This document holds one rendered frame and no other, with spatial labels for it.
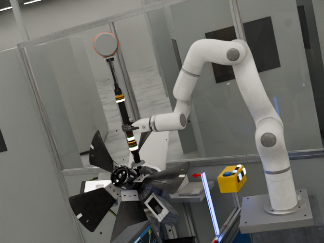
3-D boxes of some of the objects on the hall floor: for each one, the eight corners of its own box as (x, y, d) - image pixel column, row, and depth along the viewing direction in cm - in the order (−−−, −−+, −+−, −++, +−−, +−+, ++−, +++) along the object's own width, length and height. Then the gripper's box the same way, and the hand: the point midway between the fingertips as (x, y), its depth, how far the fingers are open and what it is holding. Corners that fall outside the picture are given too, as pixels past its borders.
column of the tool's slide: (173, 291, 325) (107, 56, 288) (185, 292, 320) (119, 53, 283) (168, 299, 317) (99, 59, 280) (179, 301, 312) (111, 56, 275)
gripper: (161, 111, 217) (131, 114, 226) (145, 121, 203) (113, 125, 212) (165, 125, 218) (134, 128, 227) (149, 136, 204) (117, 139, 213)
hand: (128, 126), depth 219 cm, fingers closed on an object, 4 cm apart
